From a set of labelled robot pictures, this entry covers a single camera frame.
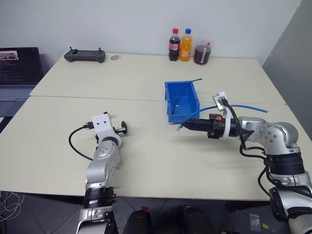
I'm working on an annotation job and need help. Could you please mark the white cords on floor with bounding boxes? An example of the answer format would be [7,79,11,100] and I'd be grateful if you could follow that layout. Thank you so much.
[0,191,25,223]

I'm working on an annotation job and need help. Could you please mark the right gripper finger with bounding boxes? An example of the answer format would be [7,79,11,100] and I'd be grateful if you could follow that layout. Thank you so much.
[185,118,210,126]
[182,124,210,133]

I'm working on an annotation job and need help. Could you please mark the blue cable with clear plug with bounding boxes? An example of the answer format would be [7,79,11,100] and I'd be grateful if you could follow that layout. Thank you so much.
[175,103,269,133]
[174,78,203,109]

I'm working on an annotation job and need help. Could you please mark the gray handheld remote controller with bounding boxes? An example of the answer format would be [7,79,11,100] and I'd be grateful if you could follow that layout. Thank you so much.
[63,46,107,64]

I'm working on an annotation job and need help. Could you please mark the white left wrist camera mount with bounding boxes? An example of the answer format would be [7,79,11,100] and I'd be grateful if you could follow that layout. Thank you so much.
[92,114,122,147]

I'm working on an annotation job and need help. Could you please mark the clear jar brown liquid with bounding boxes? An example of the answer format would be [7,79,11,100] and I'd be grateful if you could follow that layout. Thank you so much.
[193,37,213,66]

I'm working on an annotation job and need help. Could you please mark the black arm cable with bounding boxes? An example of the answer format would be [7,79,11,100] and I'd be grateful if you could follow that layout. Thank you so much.
[220,97,272,195]
[68,123,98,162]

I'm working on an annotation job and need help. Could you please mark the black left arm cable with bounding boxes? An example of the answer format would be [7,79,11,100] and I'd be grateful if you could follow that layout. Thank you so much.
[68,123,98,162]

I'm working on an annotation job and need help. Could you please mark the small clear plastic bag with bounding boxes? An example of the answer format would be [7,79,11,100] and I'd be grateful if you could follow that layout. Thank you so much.
[249,214,262,233]

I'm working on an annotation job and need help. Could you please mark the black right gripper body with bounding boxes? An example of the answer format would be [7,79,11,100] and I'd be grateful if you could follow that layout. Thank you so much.
[206,113,227,140]

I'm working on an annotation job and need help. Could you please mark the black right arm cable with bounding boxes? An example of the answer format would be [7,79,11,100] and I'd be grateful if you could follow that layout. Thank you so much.
[220,97,272,195]

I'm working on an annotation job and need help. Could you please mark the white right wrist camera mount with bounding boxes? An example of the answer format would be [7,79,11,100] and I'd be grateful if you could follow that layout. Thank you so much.
[211,90,234,141]

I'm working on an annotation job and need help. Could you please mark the dark rounded shape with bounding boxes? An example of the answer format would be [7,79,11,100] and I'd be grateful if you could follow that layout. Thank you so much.
[121,209,153,234]
[182,205,216,234]

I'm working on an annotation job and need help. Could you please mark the blue plastic bin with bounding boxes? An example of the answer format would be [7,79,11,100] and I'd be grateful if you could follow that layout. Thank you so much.
[164,79,201,125]

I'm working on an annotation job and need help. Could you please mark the orange soda bottle blue cap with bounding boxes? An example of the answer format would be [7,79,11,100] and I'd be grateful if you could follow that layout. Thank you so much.
[179,28,194,62]

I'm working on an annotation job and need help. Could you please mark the open laptop computer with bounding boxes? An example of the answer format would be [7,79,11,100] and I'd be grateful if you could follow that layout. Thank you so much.
[0,47,45,118]

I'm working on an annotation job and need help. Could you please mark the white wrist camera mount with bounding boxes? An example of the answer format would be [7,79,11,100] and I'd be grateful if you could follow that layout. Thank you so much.
[92,114,122,147]
[211,90,234,141]

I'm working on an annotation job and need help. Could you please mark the cola bottle red cap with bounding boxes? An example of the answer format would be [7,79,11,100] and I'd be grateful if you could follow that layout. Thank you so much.
[168,28,182,62]

